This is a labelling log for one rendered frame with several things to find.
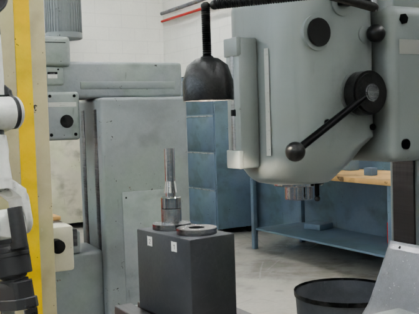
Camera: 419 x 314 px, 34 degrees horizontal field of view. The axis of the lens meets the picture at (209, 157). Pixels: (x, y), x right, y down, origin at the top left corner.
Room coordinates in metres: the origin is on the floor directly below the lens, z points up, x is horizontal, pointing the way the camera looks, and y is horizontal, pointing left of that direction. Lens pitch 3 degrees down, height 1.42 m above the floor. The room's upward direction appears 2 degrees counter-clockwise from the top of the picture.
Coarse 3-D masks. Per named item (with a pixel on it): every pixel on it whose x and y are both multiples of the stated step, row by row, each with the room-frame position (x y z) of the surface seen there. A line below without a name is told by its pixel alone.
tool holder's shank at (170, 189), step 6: (168, 150) 1.58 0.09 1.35; (174, 150) 1.59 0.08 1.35; (168, 156) 1.58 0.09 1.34; (174, 156) 1.58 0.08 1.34; (168, 162) 1.58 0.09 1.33; (174, 162) 1.58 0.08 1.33; (168, 168) 1.58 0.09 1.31; (174, 168) 1.58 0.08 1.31; (168, 174) 1.58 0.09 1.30; (174, 174) 1.58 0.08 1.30; (168, 180) 1.58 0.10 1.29; (174, 180) 1.58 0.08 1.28; (168, 186) 1.57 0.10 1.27; (174, 186) 1.58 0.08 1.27; (168, 192) 1.57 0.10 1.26; (174, 192) 1.57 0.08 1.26
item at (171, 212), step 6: (162, 204) 1.57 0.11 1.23; (168, 204) 1.56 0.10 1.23; (174, 204) 1.57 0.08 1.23; (180, 204) 1.58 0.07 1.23; (162, 210) 1.57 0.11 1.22; (168, 210) 1.56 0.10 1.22; (174, 210) 1.57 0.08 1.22; (180, 210) 1.58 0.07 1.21; (162, 216) 1.58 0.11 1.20; (168, 216) 1.56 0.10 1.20; (174, 216) 1.57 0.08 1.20; (180, 216) 1.58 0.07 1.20; (162, 222) 1.58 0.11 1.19; (168, 222) 1.57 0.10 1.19; (174, 222) 1.57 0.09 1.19; (180, 222) 1.58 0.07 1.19
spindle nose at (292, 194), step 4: (284, 188) 1.18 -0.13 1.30; (288, 188) 1.16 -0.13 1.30; (292, 188) 1.15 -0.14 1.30; (296, 188) 1.15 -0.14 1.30; (300, 188) 1.15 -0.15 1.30; (304, 188) 1.15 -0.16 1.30; (308, 188) 1.16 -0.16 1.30; (288, 192) 1.16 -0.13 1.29; (292, 192) 1.15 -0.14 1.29; (296, 192) 1.15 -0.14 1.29; (300, 192) 1.15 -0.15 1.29; (304, 192) 1.15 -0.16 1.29; (308, 192) 1.16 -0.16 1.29; (288, 196) 1.16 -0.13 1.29; (292, 196) 1.15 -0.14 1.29; (296, 196) 1.15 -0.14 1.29; (300, 196) 1.15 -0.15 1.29; (304, 196) 1.15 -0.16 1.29; (308, 196) 1.16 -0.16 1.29; (312, 196) 1.17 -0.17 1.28; (292, 200) 1.16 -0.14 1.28; (296, 200) 1.15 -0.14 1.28; (300, 200) 1.15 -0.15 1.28
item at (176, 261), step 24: (144, 240) 1.57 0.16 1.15; (168, 240) 1.49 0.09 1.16; (192, 240) 1.43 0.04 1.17; (216, 240) 1.46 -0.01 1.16; (144, 264) 1.58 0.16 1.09; (168, 264) 1.49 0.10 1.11; (192, 264) 1.43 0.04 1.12; (216, 264) 1.46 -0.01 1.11; (144, 288) 1.58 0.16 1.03; (168, 288) 1.49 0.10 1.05; (192, 288) 1.43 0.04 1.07; (216, 288) 1.46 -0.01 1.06; (168, 312) 1.50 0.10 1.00; (192, 312) 1.42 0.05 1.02; (216, 312) 1.46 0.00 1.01
